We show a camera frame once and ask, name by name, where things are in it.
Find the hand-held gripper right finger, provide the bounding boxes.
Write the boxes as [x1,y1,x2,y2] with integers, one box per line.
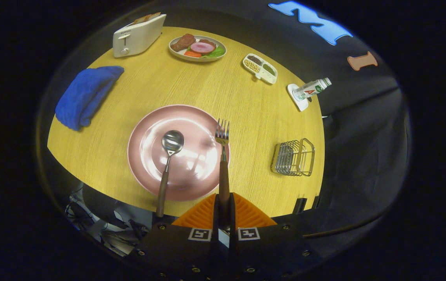
[229,192,325,281]

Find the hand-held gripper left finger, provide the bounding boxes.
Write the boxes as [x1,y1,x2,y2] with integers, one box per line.
[137,193,220,281]

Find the fork with wooden handle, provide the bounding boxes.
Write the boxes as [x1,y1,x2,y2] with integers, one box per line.
[215,119,231,227]

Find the spoon with wooden handle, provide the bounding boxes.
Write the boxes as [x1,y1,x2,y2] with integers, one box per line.
[155,130,185,218]

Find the pink plate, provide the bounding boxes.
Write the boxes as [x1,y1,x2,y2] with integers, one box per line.
[127,104,230,202]

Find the white square coaster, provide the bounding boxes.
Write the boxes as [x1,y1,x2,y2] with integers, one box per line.
[287,84,309,112]

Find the white bottle with red label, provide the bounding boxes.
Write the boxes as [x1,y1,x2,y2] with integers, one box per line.
[293,77,332,101]

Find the white divided bean tray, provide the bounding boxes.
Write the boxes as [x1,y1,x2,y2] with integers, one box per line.
[242,53,278,85]

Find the blue towel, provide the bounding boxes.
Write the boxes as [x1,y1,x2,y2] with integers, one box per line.
[55,66,125,131]

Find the grey food plate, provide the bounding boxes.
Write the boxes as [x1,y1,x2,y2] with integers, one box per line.
[169,34,227,62]

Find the green lettuce leaf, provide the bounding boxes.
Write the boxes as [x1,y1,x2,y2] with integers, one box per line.
[202,45,225,59]

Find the pink ham slice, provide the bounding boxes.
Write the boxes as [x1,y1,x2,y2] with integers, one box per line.
[190,41,216,55]

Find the large brown meat piece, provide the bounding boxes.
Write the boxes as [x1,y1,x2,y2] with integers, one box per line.
[170,34,196,52]

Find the white toaster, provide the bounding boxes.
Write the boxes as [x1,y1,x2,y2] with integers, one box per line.
[113,14,167,58]

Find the black cable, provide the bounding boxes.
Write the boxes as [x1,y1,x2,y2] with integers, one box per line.
[303,203,397,238]

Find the metal wire rack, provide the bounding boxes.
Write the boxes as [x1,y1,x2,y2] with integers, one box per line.
[271,138,316,177]

